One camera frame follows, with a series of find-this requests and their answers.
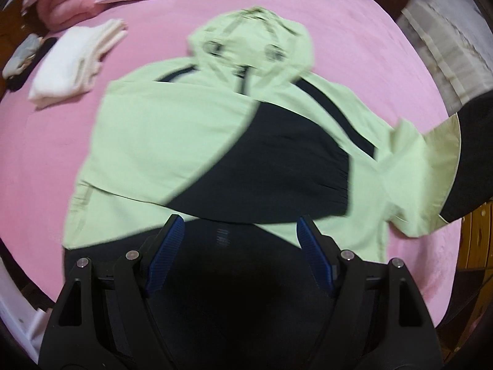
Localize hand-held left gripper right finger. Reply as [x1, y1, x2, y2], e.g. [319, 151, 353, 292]
[296, 215, 443, 370]

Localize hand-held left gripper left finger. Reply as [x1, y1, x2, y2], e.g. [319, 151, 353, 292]
[39, 214, 186, 370]

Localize light green and black hooded jacket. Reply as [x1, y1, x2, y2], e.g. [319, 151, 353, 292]
[62, 6, 493, 309]

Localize grey and black clothes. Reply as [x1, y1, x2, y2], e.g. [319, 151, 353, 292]
[2, 33, 58, 93]

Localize white plastic bin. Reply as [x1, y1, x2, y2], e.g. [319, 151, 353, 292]
[0, 254, 58, 363]

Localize wooden furniture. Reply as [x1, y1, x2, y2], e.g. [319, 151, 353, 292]
[454, 196, 493, 278]

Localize pink bed blanket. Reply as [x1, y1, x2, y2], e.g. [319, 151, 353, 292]
[0, 0, 463, 340]

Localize white folded towel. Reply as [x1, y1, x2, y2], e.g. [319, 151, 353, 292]
[29, 18, 128, 106]

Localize beige curtain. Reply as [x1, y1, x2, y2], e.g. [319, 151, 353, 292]
[397, 0, 493, 116]

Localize pink folded clothing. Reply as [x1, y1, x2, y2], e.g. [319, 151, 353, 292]
[23, 0, 116, 33]

